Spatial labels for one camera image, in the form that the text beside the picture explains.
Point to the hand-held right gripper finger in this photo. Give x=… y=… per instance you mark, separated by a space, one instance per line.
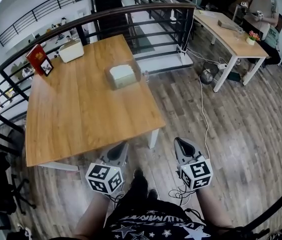
x=192 y=149
x=180 y=156

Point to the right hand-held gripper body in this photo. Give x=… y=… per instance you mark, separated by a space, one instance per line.
x=197 y=175

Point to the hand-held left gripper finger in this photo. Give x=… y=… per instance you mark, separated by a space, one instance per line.
x=123 y=156
x=113 y=152

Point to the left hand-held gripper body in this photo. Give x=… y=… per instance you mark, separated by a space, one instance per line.
x=101 y=177

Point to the transparent brown tissue box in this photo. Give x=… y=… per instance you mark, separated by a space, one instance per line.
x=137 y=71

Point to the person's right forearm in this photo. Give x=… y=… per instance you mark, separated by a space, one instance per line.
x=211 y=206

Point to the person's left forearm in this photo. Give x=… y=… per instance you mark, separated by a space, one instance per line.
x=92 y=216

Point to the white rectangular basket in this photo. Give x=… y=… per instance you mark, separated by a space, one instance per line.
x=71 y=51

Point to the person's left leg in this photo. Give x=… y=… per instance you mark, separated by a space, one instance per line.
x=137 y=186

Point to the person's leg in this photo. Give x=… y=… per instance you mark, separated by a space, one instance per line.
x=137 y=186
x=152 y=195

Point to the person's right leg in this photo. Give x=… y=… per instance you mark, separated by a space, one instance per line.
x=152 y=195

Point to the wooden table with white legs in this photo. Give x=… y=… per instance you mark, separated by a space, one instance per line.
x=81 y=109

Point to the person's black star-print shirt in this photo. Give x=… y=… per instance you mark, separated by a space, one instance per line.
x=146 y=224

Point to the black mesh wastebasket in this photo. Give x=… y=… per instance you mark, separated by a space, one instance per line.
x=209 y=73

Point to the dark flat bar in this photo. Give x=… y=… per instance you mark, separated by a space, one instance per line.
x=266 y=214

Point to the black office chair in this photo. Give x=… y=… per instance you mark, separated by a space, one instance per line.
x=22 y=194

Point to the clear plastic bottle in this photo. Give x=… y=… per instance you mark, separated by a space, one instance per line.
x=146 y=76

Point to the white power strip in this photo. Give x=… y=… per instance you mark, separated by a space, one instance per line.
x=222 y=66

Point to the black white sneaker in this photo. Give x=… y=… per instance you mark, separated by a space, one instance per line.
x=24 y=231

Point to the long wooden table white legs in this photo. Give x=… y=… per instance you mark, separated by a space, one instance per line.
x=231 y=39

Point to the red book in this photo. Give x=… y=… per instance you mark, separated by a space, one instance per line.
x=36 y=57

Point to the potted orange flowers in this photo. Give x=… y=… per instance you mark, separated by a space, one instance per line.
x=253 y=37

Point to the black railing with wooden handrail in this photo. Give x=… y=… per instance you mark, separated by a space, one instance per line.
x=156 y=7

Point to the black balcony railing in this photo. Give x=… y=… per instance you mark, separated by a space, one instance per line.
x=43 y=6

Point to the black picture frame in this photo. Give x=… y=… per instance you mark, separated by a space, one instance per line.
x=47 y=67

